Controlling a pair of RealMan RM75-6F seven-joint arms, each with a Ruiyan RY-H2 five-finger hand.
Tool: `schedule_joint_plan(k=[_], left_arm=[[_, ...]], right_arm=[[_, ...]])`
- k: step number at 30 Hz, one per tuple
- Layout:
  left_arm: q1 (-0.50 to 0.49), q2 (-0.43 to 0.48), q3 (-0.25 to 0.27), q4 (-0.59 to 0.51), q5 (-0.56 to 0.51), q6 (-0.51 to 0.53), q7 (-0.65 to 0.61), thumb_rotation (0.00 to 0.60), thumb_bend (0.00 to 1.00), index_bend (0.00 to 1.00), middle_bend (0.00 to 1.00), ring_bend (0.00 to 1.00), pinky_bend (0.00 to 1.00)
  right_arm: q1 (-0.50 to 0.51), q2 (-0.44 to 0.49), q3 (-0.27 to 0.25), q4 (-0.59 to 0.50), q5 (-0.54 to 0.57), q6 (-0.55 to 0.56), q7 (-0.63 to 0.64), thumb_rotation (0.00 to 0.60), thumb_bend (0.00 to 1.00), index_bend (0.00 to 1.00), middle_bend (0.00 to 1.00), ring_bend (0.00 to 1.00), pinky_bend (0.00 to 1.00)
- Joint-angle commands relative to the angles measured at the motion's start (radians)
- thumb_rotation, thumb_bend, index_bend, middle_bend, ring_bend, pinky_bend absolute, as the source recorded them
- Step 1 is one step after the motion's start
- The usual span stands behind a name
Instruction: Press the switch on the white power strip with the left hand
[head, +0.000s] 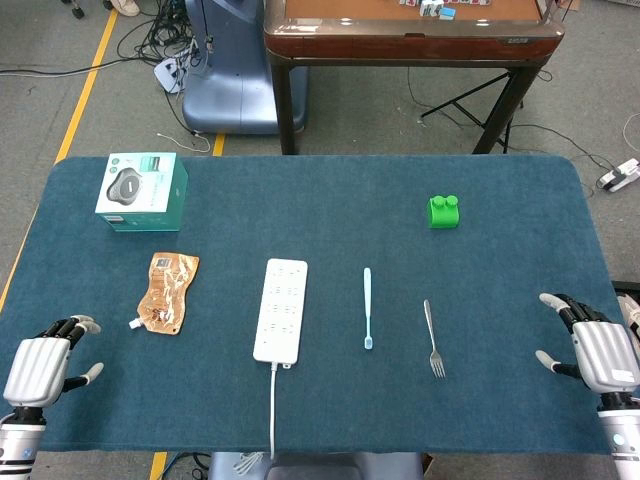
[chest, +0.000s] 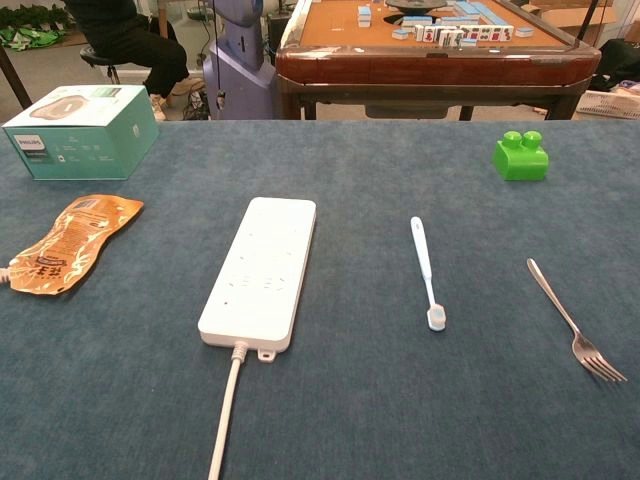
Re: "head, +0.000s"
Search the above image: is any green toy building block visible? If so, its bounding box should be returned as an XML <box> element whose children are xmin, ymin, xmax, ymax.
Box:
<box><xmin>427</xmin><ymin>193</ymin><xmax>462</xmax><ymax>230</ymax></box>

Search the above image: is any row of mahjong tiles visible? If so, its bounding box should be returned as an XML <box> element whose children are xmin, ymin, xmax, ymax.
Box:
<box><xmin>420</xmin><ymin>0</ymin><xmax>458</xmax><ymax>22</ymax></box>

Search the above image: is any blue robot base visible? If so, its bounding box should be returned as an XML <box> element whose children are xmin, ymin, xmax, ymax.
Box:
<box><xmin>181</xmin><ymin>0</ymin><xmax>309</xmax><ymax>136</ymax></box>

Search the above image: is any orange spouted drink pouch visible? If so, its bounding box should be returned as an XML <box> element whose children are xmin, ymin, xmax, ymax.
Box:
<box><xmin>128</xmin><ymin>252</ymin><xmax>201</xmax><ymax>337</ymax></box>

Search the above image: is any thin white floor cable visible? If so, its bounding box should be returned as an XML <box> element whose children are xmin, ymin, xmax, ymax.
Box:
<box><xmin>156</xmin><ymin>130</ymin><xmax>212</xmax><ymax>154</ymax></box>

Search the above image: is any silver metal fork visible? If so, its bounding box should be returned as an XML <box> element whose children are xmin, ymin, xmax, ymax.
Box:
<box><xmin>422</xmin><ymin>298</ymin><xmax>448</xmax><ymax>380</ymax></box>

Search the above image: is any blue table cloth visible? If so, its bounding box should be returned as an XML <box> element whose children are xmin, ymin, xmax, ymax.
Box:
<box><xmin>0</xmin><ymin>154</ymin><xmax>627</xmax><ymax>457</ymax></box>

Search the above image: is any white sneaker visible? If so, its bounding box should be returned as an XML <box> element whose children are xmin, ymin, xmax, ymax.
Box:
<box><xmin>616</xmin><ymin>293</ymin><xmax>640</xmax><ymax>351</ymax></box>

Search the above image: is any teal white product box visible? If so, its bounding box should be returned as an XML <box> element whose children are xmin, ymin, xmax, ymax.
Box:
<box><xmin>94</xmin><ymin>152</ymin><xmax>190</xmax><ymax>233</ymax></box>

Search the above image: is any brown mahjong table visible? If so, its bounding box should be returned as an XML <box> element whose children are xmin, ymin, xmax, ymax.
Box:
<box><xmin>263</xmin><ymin>0</ymin><xmax>567</xmax><ymax>156</ymax></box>

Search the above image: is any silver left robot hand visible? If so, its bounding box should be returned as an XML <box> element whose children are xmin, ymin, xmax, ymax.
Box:
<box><xmin>2</xmin><ymin>314</ymin><xmax>104</xmax><ymax>411</ymax></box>

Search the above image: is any black tripod stand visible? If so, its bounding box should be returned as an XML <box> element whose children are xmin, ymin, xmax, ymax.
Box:
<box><xmin>419</xmin><ymin>69</ymin><xmax>526</xmax><ymax>121</ymax></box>

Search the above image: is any white power cable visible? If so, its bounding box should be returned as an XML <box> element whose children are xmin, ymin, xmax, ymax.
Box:
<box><xmin>269</xmin><ymin>362</ymin><xmax>279</xmax><ymax>461</ymax></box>

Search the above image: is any white floor socket with plugs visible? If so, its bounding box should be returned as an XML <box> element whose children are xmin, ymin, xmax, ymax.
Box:
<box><xmin>153</xmin><ymin>48</ymin><xmax>196</xmax><ymax>95</ymax></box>

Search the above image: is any light blue toothbrush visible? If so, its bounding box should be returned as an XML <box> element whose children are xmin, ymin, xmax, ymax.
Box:
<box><xmin>362</xmin><ymin>267</ymin><xmax>375</xmax><ymax>351</ymax></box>

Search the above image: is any black floor cable bundle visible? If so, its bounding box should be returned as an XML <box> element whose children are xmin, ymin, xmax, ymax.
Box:
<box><xmin>115</xmin><ymin>0</ymin><xmax>211</xmax><ymax>66</ymax></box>

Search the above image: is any grey robot torso base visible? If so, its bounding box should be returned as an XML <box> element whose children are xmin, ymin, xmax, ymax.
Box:
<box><xmin>206</xmin><ymin>451</ymin><xmax>424</xmax><ymax>480</ymax></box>

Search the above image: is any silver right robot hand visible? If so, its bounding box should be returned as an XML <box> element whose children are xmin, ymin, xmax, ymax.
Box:
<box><xmin>534</xmin><ymin>292</ymin><xmax>640</xmax><ymax>409</ymax></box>

